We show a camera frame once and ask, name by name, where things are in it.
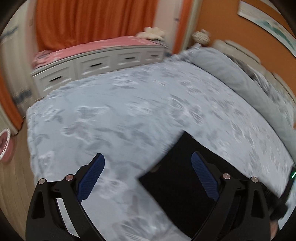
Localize black pants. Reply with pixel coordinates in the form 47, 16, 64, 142
137, 131, 282, 240

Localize right hand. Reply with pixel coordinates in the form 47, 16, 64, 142
270, 220, 279, 240

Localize pink round floor mat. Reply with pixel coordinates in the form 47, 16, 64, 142
0, 128, 15, 163

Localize beige padded headboard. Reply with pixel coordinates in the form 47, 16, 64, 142
211, 40, 295, 104

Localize grey rolled duvet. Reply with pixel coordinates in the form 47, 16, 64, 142
190, 47, 295, 161

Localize butterfly print bed sheet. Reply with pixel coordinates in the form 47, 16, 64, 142
27, 45, 295, 240

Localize white drawer window bench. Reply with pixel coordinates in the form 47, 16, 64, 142
31, 44, 166, 98

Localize pink bench cushion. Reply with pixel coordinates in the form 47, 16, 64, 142
32, 36, 159, 69

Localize white fluffy bedside lamp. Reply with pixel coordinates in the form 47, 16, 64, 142
192, 29, 210, 45

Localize orange curtain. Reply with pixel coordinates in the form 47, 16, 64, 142
35, 0, 158, 51

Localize cream flower plush pillow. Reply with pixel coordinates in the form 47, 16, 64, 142
136, 27, 165, 41

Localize framed feather wall painting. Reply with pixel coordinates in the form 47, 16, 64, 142
237, 1, 295, 56

